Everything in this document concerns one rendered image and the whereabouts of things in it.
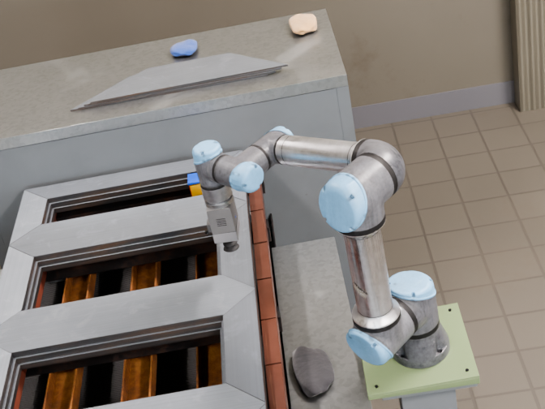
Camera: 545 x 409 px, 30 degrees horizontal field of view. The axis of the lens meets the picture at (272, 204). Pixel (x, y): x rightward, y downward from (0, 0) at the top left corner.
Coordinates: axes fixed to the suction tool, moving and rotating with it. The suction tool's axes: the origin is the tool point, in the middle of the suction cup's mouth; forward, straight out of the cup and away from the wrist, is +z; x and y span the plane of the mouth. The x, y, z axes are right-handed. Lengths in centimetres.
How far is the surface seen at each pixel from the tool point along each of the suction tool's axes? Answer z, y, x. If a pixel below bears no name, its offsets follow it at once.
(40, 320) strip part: 9, 9, -54
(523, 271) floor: 100, -100, 89
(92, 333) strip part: 9.0, 17.7, -38.0
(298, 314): 28.8, -3.8, 13.2
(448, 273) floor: 100, -104, 61
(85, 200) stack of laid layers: 13, -56, -55
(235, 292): 9.8, 7.0, -0.5
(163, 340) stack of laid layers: 12.9, 19.2, -19.6
